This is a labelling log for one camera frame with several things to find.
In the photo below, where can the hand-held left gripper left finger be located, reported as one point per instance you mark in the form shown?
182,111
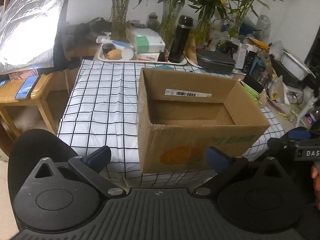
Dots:
99,155

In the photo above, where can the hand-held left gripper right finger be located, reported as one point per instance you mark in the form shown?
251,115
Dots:
216,156

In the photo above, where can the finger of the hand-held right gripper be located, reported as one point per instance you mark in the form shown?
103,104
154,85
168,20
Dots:
277,143
298,133

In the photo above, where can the brown cardboard box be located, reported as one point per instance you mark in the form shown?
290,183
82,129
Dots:
175,140

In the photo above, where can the person's right hand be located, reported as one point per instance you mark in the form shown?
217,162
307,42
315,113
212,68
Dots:
316,180

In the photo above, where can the blue soda can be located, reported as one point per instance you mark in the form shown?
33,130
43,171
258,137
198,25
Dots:
311,120

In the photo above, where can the white black checked tablecloth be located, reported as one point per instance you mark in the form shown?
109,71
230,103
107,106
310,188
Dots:
100,100

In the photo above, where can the green wet wipes pack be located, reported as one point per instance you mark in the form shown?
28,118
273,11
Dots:
250,91

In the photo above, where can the black chair back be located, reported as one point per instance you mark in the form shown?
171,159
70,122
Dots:
32,145

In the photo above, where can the white plastic container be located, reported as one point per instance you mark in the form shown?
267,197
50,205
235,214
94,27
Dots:
295,65

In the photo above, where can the wooden side table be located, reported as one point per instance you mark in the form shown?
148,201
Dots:
37,95

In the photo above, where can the white open carton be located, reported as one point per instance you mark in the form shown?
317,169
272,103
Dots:
241,55

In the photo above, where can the grey zip case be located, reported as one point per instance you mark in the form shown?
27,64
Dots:
215,60

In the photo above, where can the yellow cloth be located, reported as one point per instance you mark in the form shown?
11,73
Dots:
260,43

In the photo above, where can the smartphone with blue screen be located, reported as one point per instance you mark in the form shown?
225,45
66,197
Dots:
27,87
3,82

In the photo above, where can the tan bread roll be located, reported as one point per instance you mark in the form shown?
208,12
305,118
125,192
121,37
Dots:
113,54

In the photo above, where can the jar with white lid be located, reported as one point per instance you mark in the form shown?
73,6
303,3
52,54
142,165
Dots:
128,52

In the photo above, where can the black tape roll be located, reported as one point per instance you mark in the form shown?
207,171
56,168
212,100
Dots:
108,48

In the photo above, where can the red white flat box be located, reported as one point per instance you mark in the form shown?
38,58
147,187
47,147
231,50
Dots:
147,56

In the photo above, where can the white bottle with blue label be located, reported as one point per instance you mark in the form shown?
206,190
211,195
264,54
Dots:
117,43

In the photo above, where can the clear plastic bottle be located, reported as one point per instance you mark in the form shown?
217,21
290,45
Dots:
263,23

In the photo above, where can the green white tissue box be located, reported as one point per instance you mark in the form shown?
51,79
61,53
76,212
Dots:
147,43

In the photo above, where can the black thermos bottle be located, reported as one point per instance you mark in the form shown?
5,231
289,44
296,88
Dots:
180,40

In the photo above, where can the brown paper bag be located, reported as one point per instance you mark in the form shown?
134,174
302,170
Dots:
128,33

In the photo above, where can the bamboo plant in glass vase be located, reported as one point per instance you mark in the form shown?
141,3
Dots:
205,25
170,20
237,23
120,17

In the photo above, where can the white plastic pack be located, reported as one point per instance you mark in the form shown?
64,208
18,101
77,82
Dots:
145,31

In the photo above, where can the silver foil bag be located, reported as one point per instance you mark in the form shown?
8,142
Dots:
30,25

